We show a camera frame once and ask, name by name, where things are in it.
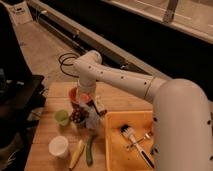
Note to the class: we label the green cucumber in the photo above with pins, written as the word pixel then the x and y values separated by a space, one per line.
pixel 89 157

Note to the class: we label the green cup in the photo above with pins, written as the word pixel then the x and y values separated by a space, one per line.
pixel 62 117

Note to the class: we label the metal spoon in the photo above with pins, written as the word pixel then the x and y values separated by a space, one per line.
pixel 145 137

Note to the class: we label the white cup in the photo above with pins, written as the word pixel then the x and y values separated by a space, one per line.
pixel 59 147

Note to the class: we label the red bowl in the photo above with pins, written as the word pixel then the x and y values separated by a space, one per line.
pixel 76 98

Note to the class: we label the white machine base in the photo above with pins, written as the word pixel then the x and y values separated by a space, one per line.
pixel 20 13

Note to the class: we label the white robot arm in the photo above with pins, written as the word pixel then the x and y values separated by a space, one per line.
pixel 183 134

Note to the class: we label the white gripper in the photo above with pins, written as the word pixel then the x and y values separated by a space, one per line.
pixel 83 92

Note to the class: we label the cup of dark grapes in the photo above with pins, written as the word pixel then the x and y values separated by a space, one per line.
pixel 79 116

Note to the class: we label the black side cart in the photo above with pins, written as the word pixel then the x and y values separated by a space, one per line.
pixel 18 101

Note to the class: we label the black and white dish brush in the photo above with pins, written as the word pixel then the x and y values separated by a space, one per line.
pixel 128 132

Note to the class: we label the yellow plastic bin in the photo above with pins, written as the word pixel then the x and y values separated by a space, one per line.
pixel 118 157

